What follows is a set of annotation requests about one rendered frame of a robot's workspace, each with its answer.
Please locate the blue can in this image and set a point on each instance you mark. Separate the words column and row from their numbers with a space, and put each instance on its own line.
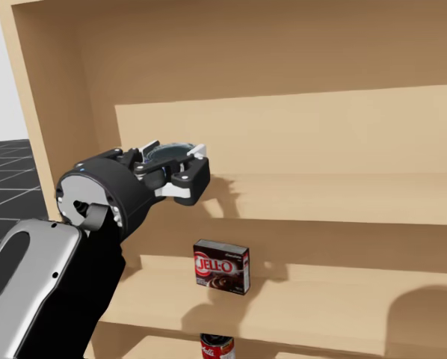
column 171, row 151

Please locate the pale wooden shelf unit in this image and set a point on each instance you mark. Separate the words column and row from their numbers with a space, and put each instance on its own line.
column 283, row 112

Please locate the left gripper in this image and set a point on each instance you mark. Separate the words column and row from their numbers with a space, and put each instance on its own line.
column 111, row 187

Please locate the red and white can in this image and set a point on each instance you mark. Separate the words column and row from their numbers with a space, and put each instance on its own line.
column 216, row 348

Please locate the dark brown carton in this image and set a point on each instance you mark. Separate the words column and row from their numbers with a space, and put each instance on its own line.
column 220, row 267

